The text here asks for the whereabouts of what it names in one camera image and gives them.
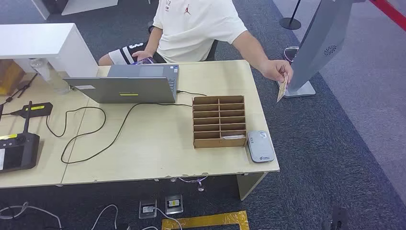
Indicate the brown wooden card organizer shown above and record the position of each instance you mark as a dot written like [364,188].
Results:
[219,143]

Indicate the yellow tape frame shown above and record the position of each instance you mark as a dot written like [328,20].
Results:
[206,219]

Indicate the grey kiosk stand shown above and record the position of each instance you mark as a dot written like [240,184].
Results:
[320,41]

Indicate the metal floor socket box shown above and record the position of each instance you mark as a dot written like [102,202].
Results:
[147,209]
[173,204]

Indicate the ID card with yellow picture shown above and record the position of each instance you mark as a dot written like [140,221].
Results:
[281,90]

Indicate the person's right forearm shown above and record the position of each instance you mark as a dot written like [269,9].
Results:
[153,39]

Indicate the person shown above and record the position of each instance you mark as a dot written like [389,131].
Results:
[196,31]

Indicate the red barrier belt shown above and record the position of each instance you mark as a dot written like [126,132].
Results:
[390,12]

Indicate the stanchion post with base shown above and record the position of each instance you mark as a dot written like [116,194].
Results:
[290,23]

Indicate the person's left forearm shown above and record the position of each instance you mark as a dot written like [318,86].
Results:
[252,50]

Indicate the brown cardboard box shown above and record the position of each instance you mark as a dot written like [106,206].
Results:
[9,76]

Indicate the wooden desk leg panel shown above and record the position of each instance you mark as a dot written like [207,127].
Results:
[249,185]

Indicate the grey laptop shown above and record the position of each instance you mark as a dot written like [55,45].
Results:
[127,90]

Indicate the white desk shelf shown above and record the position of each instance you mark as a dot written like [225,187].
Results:
[38,39]

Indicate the black remote controller with antenna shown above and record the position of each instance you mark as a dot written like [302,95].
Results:
[19,152]

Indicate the person's left hand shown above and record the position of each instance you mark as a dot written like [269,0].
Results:
[276,70]

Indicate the person's right hand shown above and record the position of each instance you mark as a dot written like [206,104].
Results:
[142,55]

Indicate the clear plastic water bottle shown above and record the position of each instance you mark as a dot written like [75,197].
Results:
[50,77]

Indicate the white cabinet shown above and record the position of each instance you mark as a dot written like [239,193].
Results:
[88,4]

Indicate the white room key card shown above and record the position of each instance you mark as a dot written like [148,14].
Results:
[233,137]

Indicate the dark shoe white sole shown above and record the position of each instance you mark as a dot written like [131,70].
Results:
[290,55]

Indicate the black power adapter yellow label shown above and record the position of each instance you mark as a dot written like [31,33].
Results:
[35,110]

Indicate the grey white card reader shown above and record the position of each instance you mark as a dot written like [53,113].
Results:
[260,147]

